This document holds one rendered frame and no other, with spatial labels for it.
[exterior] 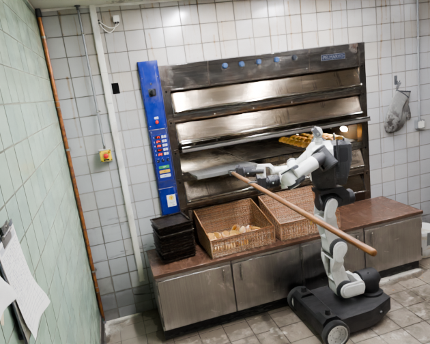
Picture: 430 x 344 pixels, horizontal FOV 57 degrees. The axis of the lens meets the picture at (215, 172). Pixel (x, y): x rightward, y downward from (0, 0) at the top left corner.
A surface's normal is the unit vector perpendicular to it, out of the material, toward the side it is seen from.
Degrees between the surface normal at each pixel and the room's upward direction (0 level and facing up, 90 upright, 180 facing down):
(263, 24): 90
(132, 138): 90
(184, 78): 90
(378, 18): 90
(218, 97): 70
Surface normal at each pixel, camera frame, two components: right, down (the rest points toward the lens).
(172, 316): 0.28, 0.18
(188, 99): 0.22, -0.18
